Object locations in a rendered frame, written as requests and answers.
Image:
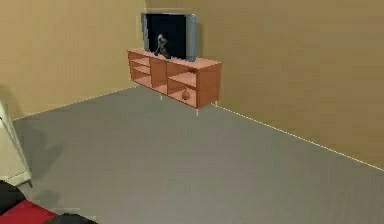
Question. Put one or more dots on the small round brown pot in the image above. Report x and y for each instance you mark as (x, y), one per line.
(185, 95)

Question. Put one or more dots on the orange wooden television stand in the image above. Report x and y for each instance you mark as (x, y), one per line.
(206, 81)

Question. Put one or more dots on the dark figurine statue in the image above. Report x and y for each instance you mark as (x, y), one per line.
(161, 46)

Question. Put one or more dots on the grey television set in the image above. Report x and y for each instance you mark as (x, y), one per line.
(173, 31)

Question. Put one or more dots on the cream white cabinet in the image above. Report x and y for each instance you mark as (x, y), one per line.
(10, 153)

